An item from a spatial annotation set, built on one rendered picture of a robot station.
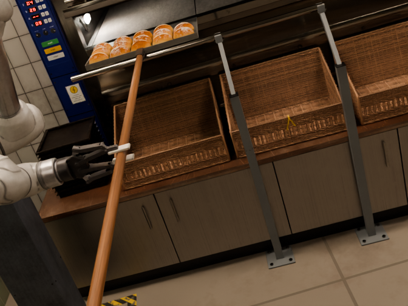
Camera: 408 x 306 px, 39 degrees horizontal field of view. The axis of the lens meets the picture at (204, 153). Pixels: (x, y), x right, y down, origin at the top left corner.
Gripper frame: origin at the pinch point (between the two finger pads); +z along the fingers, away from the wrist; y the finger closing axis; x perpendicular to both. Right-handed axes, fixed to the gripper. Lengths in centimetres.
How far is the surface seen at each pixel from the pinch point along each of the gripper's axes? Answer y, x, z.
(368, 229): 114, -76, 84
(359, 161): 73, -76, 86
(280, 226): 103, -81, 42
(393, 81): 60, -123, 119
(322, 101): 60, -122, 81
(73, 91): 21, -134, -47
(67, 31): -10, -137, -38
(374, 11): 24, -133, 117
